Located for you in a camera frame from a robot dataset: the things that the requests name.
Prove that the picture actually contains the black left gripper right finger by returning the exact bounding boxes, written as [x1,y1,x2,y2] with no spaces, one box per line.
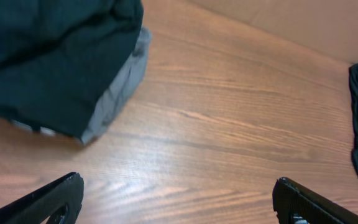
[272,177,358,224]

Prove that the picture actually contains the black shorts with white waistband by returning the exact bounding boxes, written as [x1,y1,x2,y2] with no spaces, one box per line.
[0,0,144,138]

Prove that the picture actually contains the grey folded garment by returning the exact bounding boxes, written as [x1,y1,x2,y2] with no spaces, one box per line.
[0,23,151,144]

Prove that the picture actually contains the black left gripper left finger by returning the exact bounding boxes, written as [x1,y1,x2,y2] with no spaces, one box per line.
[0,172,84,224]

